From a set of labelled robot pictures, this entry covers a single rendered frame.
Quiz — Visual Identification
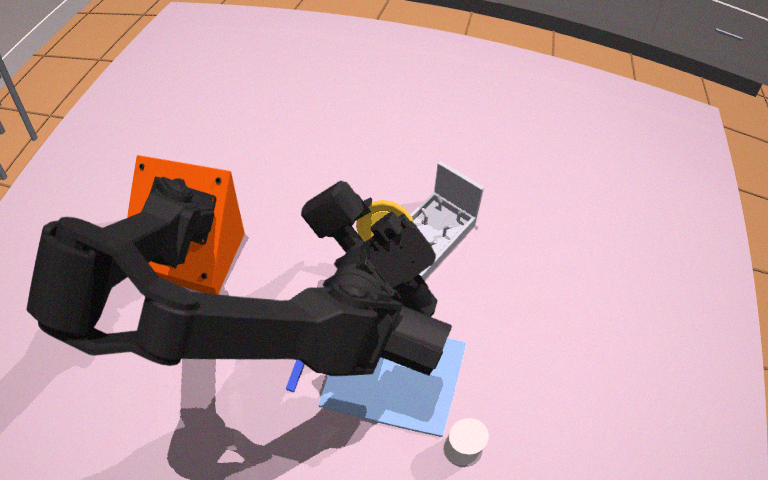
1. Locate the yellow plate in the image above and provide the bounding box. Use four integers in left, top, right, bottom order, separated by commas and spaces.
356, 200, 414, 241

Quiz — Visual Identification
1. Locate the light blue placemat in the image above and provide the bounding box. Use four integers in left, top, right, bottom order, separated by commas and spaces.
318, 338, 466, 437

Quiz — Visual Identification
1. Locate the grey dish rack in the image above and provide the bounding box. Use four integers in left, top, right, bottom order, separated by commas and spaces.
410, 161, 484, 281

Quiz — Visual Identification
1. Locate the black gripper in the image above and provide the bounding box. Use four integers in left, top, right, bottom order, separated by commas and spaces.
300, 181, 437, 317

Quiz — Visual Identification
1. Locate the white cylinder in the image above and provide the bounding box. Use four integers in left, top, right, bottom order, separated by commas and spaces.
443, 418, 489, 465

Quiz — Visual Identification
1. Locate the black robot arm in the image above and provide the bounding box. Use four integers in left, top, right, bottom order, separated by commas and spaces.
26, 176, 452, 377

